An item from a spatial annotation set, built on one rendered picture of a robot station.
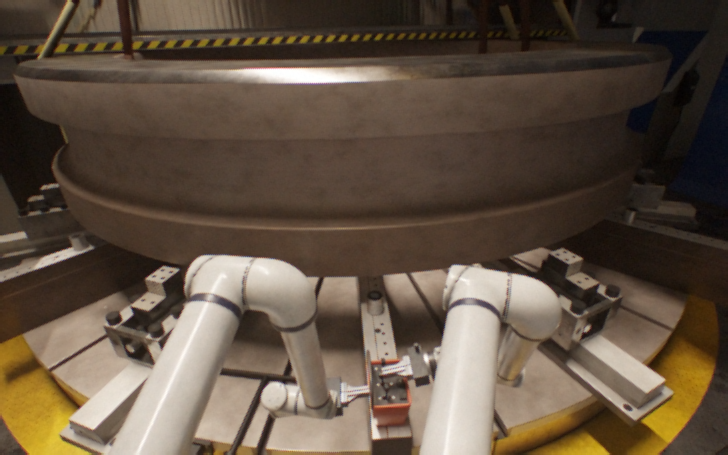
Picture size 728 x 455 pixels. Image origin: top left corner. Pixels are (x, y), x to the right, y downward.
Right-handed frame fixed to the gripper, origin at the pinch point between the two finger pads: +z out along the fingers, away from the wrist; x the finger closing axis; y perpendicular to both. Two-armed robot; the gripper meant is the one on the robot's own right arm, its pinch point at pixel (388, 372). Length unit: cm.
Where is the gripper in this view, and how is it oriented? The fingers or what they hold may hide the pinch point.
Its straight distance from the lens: 137.0
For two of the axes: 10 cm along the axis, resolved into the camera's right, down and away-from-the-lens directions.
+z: -9.7, 2.4, 0.6
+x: 0.6, 4.7, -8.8
